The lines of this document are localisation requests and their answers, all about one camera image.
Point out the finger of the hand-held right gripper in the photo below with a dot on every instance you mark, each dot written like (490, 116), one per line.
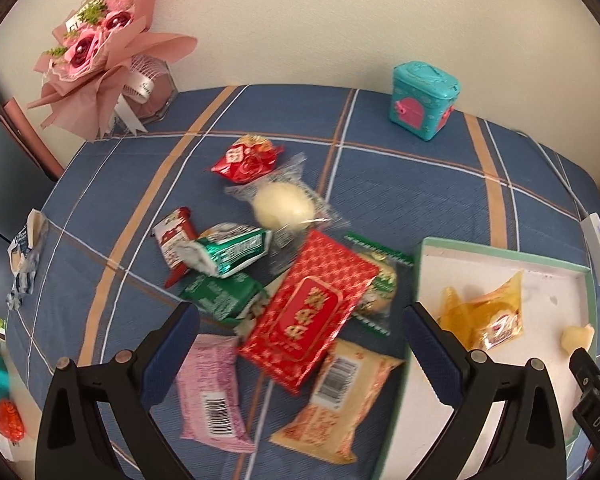
(587, 370)

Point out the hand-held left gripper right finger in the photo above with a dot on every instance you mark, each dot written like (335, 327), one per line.
(430, 345)

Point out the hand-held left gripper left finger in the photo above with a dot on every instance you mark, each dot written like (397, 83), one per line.
(172, 350)

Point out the pale yellow jelly cup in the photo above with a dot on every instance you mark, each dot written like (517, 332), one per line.
(576, 338)

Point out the pink snack packet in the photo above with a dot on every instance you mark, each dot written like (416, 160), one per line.
(210, 385)

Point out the dark green snack packet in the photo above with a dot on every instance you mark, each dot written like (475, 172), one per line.
(215, 297)

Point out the white tray with green rim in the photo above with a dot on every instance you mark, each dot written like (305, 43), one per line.
(545, 300)

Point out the beige and orange snack packet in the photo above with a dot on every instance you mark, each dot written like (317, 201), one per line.
(340, 400)

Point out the green and white snack packet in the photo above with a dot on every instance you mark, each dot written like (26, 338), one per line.
(230, 252)

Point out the red and white snack packet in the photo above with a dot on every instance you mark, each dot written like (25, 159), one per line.
(172, 235)

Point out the large red patterned packet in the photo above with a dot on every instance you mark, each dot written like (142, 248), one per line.
(305, 315)

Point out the yellow snack packet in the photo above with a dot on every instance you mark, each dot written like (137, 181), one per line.
(485, 310)

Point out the green edged clear cracker packet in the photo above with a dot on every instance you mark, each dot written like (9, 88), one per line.
(382, 280)

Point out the white power strip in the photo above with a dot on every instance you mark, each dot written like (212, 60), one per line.
(597, 247)

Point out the blue plaid tablecloth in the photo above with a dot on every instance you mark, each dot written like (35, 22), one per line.
(405, 185)

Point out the orange plastic toy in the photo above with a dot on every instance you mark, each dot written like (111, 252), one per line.
(9, 420)

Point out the crumpled blue white wrapper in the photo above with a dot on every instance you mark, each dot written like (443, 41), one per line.
(25, 250)

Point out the clear wrapped white bun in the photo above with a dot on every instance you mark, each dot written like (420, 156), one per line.
(282, 205)

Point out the small red snack packet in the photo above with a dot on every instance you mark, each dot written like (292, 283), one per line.
(245, 160)

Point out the teal toy box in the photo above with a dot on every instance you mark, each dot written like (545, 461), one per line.
(420, 105)

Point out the dark cabinet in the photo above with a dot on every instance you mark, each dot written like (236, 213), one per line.
(0, 170)

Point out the pink wooden board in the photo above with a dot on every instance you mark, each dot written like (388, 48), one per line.
(35, 140)

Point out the pink flower bouquet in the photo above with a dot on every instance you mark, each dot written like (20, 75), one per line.
(87, 50)

